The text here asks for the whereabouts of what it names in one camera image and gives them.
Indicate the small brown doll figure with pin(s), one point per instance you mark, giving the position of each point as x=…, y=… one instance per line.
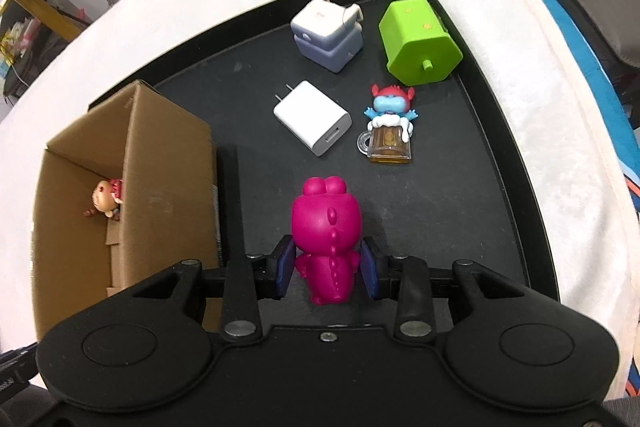
x=105, y=199

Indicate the white lavender cube figure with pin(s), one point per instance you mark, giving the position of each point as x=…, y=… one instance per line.
x=320, y=27

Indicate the black tray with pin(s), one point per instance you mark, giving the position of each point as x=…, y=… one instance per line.
x=450, y=187

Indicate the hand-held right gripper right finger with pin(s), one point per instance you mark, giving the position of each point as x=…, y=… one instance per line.
x=369, y=274

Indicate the green hexagonal toy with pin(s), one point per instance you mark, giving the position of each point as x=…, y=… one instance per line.
x=415, y=42

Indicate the cardboard box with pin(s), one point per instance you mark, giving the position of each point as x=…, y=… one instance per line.
x=165, y=167

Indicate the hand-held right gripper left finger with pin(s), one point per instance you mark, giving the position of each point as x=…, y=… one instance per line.
x=286, y=271

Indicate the blue cloth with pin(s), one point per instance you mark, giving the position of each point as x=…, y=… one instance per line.
x=575, y=27

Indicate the blue monster mug figure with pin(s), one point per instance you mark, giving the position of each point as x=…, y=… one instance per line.
x=387, y=109

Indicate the magenta dinosaur toy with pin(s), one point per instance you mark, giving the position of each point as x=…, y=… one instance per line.
x=325, y=232

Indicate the white USB charger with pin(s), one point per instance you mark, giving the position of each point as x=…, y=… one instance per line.
x=310, y=119

